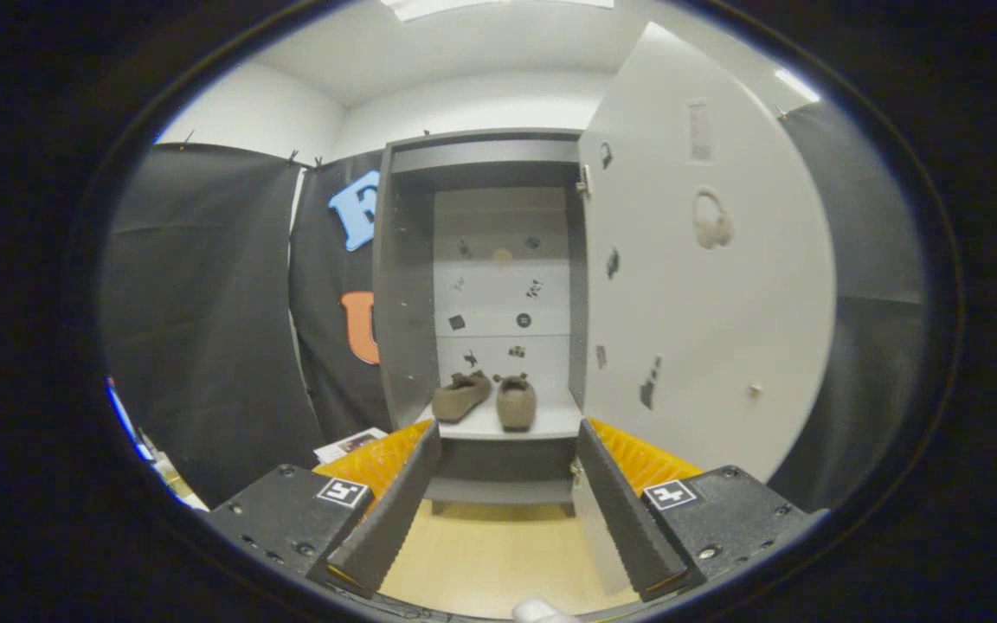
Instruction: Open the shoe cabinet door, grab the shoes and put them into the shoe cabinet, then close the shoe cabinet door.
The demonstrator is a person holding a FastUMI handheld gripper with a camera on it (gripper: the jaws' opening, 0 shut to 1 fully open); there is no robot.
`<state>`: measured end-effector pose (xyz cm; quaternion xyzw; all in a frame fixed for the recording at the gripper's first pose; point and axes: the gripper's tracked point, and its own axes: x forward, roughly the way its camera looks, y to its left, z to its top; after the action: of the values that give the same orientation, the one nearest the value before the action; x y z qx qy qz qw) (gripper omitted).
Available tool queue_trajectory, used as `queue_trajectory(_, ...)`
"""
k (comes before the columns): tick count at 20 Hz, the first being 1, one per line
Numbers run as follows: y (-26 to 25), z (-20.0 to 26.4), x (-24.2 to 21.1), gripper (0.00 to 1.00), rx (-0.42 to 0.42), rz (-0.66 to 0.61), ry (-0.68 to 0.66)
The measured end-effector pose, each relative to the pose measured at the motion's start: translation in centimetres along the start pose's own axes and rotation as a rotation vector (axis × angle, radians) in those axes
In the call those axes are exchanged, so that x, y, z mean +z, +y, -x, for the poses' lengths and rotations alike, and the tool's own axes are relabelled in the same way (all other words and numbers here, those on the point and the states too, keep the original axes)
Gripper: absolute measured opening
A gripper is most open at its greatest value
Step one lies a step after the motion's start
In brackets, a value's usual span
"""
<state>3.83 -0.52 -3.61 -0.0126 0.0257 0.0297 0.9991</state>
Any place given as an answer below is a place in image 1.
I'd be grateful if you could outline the black backdrop cloth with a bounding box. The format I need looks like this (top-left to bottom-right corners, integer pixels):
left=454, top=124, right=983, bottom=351
left=100, top=100, right=928, bottom=511

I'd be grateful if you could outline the brown fuzzy shoe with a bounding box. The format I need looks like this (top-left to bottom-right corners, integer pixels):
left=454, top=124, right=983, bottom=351
left=431, top=370, right=492, bottom=423
left=493, top=373, right=539, bottom=432

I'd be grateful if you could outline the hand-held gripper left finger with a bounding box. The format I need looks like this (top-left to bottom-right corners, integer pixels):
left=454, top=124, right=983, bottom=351
left=204, top=419, right=443, bottom=600

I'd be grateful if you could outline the white book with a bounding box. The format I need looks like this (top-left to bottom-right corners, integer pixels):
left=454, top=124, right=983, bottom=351
left=313, top=427, right=389, bottom=464

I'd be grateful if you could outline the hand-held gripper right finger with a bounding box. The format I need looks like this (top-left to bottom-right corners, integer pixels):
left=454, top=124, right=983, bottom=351
left=575, top=417, right=828, bottom=604

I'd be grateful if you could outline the long ceiling light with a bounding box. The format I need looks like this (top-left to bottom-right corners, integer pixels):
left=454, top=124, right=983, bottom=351
left=382, top=0, right=616, bottom=22

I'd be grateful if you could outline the grey shoe cabinet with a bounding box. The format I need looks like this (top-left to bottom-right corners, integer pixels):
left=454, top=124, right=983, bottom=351
left=373, top=128, right=590, bottom=517

